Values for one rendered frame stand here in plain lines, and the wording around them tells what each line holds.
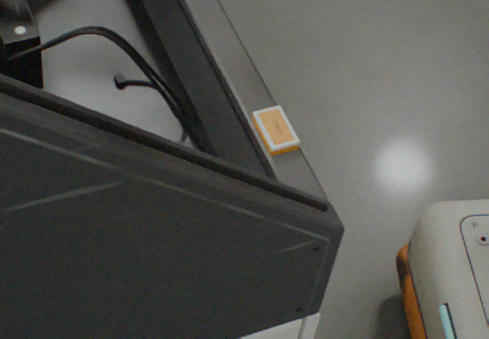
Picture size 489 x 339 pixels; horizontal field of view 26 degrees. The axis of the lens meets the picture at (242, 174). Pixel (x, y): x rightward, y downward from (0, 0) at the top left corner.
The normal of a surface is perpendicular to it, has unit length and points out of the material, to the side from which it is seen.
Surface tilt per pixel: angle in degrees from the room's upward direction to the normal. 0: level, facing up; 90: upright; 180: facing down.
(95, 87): 0
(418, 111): 0
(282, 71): 0
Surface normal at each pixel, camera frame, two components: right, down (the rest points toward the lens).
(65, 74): 0.10, -0.61
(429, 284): -0.99, 0.04
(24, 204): 0.38, 0.76
